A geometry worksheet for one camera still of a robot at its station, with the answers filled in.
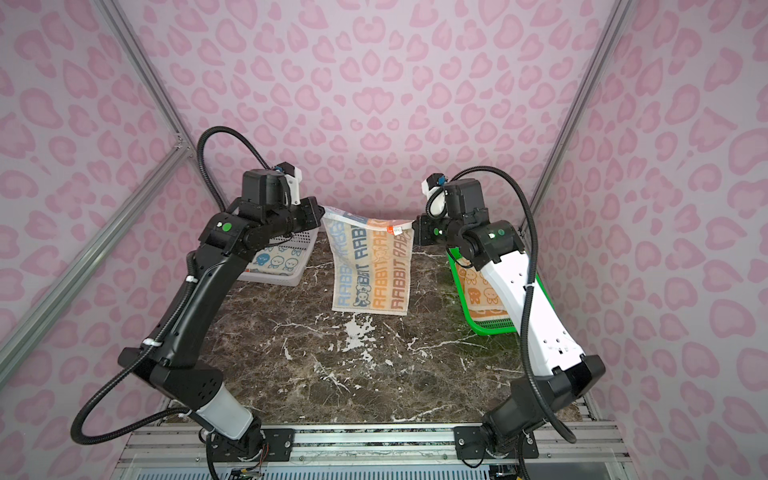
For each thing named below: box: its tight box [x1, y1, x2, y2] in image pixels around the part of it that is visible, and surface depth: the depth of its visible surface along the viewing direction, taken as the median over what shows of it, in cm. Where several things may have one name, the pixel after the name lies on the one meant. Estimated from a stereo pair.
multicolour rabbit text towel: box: [322, 206, 415, 316], surface depth 97 cm
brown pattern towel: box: [456, 259, 510, 321], surface depth 100 cm
